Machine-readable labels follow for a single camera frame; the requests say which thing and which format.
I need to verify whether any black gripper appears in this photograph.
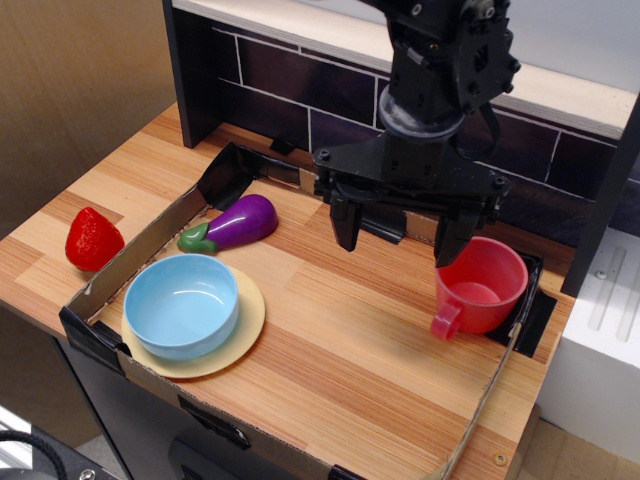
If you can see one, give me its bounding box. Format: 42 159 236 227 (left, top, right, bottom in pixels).
314 133 511 268

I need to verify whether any light blue bowl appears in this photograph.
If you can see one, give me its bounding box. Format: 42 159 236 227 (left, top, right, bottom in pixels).
123 254 239 361

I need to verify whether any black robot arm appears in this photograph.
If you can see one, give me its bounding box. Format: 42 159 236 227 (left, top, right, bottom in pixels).
314 1 520 267

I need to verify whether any yellow plate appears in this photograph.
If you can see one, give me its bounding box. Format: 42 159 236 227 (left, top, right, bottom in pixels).
121 268 265 379

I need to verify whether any red plastic cup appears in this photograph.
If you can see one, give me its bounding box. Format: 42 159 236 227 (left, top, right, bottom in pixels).
431 237 529 340

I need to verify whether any purple toy eggplant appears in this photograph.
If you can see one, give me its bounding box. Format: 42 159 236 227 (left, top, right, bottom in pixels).
177 194 279 254

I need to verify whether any white block with slots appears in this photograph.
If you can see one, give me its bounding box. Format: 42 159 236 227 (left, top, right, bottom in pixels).
537 229 639 462

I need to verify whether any red toy strawberry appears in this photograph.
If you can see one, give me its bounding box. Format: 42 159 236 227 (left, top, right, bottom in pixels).
65 207 125 272

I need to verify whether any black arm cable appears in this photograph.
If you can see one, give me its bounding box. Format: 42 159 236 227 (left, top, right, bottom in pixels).
469 102 503 162

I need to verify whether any dark shelf frame with tiles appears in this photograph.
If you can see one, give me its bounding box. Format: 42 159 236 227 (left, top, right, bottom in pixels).
160 0 640 299

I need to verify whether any black cable at corner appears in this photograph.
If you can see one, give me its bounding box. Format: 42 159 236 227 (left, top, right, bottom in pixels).
0 429 69 480

